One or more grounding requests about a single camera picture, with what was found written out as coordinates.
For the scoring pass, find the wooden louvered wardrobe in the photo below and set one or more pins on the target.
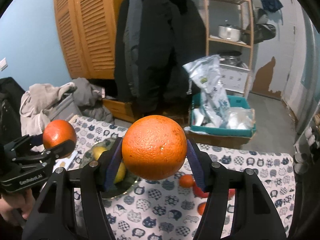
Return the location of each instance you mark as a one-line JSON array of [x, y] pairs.
[[87, 30]]

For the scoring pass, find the bright orange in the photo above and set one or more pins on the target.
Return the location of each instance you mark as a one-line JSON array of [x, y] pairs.
[[155, 147]]

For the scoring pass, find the reddish orange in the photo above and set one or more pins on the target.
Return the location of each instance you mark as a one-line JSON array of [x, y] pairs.
[[58, 132]]

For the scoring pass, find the cat print tablecloth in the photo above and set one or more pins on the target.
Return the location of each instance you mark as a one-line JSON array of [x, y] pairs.
[[155, 205]]

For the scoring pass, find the beige garment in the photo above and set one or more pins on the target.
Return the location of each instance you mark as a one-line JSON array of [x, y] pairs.
[[32, 105]]

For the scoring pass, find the red apple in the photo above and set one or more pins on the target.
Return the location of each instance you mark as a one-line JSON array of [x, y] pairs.
[[231, 193], [200, 192]]

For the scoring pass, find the black bag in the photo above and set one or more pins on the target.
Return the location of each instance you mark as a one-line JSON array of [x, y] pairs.
[[10, 105]]

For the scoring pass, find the white wall switch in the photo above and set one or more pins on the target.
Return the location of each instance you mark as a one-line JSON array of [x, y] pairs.
[[3, 64]]

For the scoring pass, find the grey hanging bag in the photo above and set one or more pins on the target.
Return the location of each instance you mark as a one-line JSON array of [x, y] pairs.
[[262, 30]]

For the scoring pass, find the green glass bowl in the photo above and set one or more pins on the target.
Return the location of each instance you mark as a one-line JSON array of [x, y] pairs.
[[128, 182]]

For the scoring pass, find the group of shoes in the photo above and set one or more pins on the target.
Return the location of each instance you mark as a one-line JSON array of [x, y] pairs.
[[310, 137]]

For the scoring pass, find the wooden shelf rack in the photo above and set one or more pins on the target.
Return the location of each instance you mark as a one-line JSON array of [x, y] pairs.
[[250, 30]]

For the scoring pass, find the steel steamer pot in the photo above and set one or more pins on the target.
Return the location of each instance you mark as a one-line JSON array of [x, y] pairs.
[[231, 58]]

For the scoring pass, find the grey and black jacket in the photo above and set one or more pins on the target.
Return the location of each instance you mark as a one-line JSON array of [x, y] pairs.
[[133, 42]]

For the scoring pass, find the wooden drawer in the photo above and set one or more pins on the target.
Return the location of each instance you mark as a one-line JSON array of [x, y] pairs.
[[120, 110]]

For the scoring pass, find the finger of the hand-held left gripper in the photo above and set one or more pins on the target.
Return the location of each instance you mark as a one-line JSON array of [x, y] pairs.
[[63, 148], [25, 143]]

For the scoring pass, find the brown cardboard box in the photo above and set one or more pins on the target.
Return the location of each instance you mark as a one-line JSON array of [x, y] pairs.
[[220, 140]]

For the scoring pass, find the black hooded coat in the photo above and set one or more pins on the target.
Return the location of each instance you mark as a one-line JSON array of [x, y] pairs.
[[170, 42]]

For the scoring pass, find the grey garment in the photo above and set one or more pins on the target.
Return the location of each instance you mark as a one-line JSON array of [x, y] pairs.
[[85, 92]]

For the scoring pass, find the white card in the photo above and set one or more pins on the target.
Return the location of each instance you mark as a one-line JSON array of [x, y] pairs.
[[65, 163]]

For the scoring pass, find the white rice bag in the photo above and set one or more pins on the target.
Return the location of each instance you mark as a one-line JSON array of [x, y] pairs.
[[212, 87]]

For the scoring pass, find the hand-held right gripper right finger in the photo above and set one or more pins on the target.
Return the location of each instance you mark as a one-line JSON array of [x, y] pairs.
[[197, 170]]

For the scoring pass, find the steel cooking pot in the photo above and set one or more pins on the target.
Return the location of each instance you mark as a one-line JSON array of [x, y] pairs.
[[228, 32]]

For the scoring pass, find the grey laundry bin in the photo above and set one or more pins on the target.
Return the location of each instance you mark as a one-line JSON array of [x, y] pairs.
[[62, 110]]

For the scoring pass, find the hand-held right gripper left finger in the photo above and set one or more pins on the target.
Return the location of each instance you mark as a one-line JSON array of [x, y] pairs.
[[113, 166]]

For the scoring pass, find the grey metal pipe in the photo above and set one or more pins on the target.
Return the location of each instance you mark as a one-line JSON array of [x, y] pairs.
[[306, 80]]

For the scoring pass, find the greenish yellow lemon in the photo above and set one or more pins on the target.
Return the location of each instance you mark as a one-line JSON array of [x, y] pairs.
[[120, 172]]

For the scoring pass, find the small tangerine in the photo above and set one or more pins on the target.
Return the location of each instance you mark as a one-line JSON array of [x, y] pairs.
[[201, 208], [187, 180]]

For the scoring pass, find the white lattice basket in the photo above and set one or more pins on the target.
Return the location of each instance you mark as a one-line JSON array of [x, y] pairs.
[[235, 80]]

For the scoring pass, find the teal plastic crate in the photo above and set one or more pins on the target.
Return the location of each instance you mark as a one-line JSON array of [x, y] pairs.
[[240, 102]]

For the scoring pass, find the person's left hand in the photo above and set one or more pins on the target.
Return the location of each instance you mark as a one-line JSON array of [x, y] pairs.
[[15, 207]]

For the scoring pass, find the clear plastic bag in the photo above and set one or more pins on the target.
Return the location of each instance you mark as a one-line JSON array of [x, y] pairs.
[[237, 117]]

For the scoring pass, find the grey door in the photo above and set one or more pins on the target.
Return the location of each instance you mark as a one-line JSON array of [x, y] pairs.
[[282, 55]]

